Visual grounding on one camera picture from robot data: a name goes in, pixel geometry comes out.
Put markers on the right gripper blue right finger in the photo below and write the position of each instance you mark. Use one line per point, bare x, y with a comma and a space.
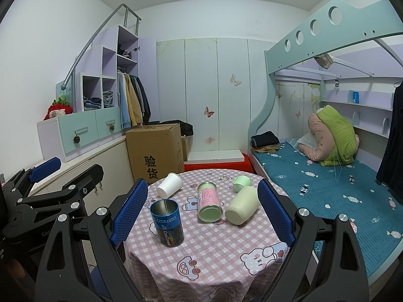
324, 263

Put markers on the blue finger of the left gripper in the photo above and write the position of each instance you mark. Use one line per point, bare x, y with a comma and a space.
69, 198
44, 170

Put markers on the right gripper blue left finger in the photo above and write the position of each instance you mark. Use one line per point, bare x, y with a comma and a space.
83, 257

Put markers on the blue black metal can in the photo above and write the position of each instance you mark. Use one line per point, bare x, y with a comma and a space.
167, 221

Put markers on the cream plastic cup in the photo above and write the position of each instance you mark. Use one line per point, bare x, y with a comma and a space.
244, 204

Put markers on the white paper cup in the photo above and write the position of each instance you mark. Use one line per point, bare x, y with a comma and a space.
170, 185

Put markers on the small green cup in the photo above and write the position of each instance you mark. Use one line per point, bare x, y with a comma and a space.
240, 182

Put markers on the teal drawer unit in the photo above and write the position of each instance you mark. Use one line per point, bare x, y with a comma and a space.
69, 136

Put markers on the white low cabinet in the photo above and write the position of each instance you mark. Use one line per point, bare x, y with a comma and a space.
106, 170

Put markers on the red plush toy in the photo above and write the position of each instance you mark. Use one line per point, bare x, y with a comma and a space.
59, 107

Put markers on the blue patterned mattress sheet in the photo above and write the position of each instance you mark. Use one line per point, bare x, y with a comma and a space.
327, 191

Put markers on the brown cardboard box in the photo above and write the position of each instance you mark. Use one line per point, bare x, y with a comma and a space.
155, 151

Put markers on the hanging clothes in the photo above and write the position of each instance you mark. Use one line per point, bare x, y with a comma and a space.
133, 102

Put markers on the purple stair shelf unit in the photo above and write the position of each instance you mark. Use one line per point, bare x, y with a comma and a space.
113, 49

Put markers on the green and pink bedding roll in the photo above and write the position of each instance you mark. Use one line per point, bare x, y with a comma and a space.
331, 140

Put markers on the pink checkered tablecloth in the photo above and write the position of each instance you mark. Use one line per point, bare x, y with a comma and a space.
215, 262

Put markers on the red storage box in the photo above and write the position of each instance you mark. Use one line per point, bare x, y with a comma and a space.
244, 166

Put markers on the pink green cylindrical can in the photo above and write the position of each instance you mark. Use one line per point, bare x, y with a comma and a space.
209, 204

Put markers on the folded dark clothes pile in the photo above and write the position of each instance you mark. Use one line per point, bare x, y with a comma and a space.
260, 141

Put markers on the white wardrobe with butterflies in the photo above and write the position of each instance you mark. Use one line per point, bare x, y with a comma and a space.
218, 85

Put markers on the teal bunk bed frame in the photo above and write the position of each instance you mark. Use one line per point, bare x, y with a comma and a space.
335, 25

